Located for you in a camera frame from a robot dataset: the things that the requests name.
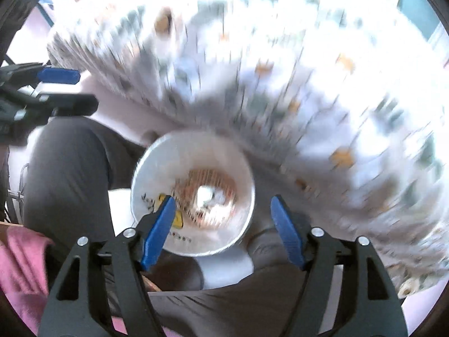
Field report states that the person's right leg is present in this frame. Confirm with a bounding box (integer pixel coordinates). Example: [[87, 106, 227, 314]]
[[105, 228, 351, 337]]

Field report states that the toilet paper roll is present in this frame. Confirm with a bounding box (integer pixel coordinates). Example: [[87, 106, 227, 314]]
[[149, 5, 190, 48]]

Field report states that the pink cloth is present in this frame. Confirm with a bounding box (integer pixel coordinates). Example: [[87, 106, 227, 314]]
[[0, 225, 127, 337]]

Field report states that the teal board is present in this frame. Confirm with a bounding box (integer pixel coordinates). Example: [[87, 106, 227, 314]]
[[398, 0, 444, 41]]

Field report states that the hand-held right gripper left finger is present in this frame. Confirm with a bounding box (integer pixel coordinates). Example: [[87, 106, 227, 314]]
[[38, 195, 177, 337]]

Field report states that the person's left leg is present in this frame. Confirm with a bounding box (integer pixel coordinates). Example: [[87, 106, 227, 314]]
[[23, 116, 148, 253]]

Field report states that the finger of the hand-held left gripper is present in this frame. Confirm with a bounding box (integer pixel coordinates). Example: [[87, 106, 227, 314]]
[[19, 93, 99, 119], [0, 62, 81, 85]]

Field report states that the floral bedsheet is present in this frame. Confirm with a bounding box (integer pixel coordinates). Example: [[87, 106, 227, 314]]
[[45, 0, 449, 297]]

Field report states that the person's leg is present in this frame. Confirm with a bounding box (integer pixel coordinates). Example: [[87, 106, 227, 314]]
[[105, 228, 351, 337], [23, 116, 148, 253]]

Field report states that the white trash bin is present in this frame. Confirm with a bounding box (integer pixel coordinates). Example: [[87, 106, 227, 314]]
[[130, 131, 256, 258]]

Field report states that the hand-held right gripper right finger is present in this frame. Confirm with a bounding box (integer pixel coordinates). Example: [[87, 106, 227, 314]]
[[270, 195, 409, 337]]

